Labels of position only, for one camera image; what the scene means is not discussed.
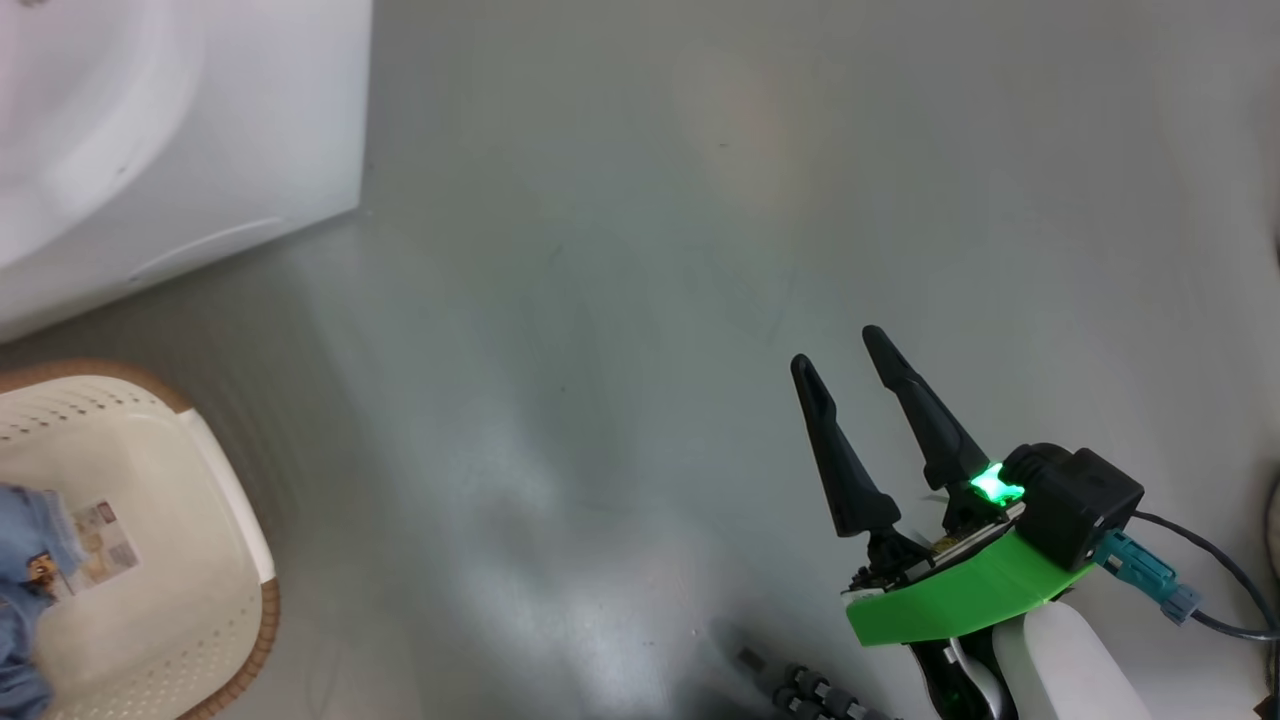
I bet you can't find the blue small-cartoon print garment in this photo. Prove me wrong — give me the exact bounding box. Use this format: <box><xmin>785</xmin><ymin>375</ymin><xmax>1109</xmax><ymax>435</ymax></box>
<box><xmin>0</xmin><ymin>485</ymin><xmax>86</xmax><ymax>720</ymax></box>

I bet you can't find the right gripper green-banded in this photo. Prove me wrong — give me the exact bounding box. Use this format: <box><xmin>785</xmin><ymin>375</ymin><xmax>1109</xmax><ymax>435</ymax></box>
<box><xmin>790</xmin><ymin>325</ymin><xmax>1096</xmax><ymax>720</ymax></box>

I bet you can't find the white front-load washing machine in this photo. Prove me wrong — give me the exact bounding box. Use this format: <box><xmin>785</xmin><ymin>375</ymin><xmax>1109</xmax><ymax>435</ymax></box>
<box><xmin>0</xmin><ymin>0</ymin><xmax>374</xmax><ymax>343</ymax></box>

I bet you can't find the basket product label sticker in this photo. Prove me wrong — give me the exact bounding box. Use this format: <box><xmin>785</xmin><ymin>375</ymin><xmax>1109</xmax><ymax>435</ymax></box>
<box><xmin>65</xmin><ymin>500</ymin><xmax>141</xmax><ymax>591</ymax></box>

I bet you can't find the black corrugated cable conduit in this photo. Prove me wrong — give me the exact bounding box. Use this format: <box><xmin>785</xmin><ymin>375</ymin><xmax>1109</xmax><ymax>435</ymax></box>
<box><xmin>735</xmin><ymin>645</ymin><xmax>901</xmax><ymax>720</ymax></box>

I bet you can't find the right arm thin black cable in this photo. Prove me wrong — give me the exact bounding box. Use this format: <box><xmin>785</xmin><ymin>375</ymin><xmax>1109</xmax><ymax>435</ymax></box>
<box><xmin>1130</xmin><ymin>510</ymin><xmax>1280</xmax><ymax>720</ymax></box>

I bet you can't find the cream perforated laundry basket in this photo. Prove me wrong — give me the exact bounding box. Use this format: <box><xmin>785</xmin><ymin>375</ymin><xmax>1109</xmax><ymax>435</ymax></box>
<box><xmin>0</xmin><ymin>360</ymin><xmax>281</xmax><ymax>720</ymax></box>

